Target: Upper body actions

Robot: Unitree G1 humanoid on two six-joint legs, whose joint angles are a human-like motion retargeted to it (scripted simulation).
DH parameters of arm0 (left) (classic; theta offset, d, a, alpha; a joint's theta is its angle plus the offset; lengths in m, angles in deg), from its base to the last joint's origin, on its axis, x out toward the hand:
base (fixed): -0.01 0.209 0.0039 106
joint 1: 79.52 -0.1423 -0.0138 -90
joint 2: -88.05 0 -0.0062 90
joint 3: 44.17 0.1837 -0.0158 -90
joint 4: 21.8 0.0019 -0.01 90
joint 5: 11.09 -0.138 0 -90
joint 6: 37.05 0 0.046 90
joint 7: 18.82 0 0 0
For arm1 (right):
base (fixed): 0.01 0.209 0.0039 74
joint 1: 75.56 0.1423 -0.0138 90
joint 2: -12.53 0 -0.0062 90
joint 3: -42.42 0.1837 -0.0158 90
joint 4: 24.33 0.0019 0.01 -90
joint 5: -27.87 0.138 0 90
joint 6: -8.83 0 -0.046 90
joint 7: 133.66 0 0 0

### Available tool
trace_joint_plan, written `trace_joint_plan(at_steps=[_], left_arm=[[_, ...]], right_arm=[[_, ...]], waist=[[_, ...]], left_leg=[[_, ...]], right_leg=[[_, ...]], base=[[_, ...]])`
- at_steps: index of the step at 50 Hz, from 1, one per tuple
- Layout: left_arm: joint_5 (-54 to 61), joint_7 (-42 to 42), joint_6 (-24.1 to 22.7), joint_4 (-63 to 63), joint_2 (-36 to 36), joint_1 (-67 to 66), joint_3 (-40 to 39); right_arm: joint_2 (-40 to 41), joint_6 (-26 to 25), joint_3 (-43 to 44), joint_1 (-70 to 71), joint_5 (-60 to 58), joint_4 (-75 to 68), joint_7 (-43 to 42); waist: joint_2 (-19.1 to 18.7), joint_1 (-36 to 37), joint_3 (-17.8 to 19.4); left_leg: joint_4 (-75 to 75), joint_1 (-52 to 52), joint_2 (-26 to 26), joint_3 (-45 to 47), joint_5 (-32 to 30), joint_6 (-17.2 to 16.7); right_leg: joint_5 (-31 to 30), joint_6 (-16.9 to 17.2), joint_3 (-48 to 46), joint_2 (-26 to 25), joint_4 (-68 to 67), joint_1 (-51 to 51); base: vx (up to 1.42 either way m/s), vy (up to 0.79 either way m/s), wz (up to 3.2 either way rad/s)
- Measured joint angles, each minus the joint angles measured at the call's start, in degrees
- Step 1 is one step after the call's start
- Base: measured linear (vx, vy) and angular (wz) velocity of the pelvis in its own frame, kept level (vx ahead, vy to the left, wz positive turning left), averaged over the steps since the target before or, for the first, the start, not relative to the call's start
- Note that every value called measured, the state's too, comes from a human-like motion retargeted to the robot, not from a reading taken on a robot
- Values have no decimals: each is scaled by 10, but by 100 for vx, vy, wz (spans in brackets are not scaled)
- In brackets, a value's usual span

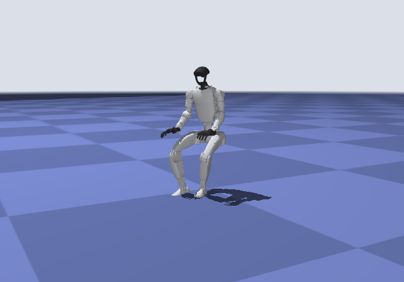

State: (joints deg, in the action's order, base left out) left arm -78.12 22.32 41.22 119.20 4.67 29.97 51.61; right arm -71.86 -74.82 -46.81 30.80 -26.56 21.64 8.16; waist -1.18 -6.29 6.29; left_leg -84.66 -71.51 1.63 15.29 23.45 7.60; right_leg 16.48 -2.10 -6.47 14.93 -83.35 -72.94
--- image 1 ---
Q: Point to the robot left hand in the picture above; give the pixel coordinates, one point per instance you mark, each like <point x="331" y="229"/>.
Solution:
<point x="205" y="134"/>

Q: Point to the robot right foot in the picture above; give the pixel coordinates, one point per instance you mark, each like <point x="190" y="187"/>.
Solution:
<point x="181" y="191"/>

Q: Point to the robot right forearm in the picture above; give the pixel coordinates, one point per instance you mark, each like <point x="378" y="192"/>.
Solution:
<point x="181" y="123"/>

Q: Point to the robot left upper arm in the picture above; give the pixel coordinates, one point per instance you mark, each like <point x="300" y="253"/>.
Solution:
<point x="219" y="95"/>

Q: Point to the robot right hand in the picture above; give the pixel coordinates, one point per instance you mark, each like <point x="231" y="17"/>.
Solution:
<point x="173" y="130"/>

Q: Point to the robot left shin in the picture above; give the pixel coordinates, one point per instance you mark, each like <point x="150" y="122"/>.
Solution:
<point x="204" y="171"/>

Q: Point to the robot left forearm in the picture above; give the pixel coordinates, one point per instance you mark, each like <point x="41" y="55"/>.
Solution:
<point x="218" y="121"/>

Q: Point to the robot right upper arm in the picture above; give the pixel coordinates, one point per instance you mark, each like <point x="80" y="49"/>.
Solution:
<point x="189" y="104"/>

